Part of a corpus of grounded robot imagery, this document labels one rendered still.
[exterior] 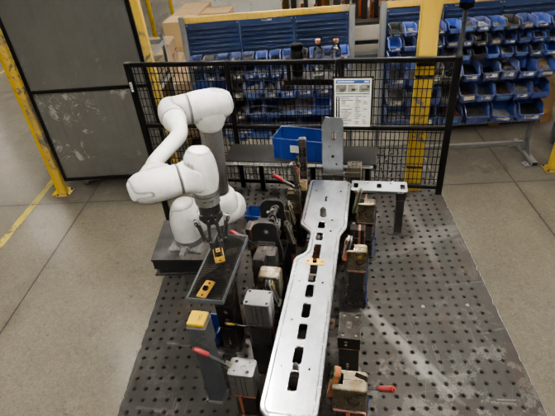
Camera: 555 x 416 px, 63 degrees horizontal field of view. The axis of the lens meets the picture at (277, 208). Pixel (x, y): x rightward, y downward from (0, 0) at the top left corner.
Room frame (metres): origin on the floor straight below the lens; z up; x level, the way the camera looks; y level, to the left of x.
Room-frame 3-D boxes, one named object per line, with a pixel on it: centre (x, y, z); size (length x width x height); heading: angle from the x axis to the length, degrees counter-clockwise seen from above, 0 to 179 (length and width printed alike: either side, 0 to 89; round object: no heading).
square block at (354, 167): (2.12, -0.44, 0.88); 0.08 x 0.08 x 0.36; 76
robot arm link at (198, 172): (1.29, 0.25, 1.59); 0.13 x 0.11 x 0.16; 109
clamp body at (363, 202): (1.78, -0.44, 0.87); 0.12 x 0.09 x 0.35; 76
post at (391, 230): (1.95, -0.66, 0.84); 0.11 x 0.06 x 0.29; 76
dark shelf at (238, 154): (2.36, -0.16, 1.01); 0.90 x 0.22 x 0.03; 76
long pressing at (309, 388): (1.42, -0.14, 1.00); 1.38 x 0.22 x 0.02; 166
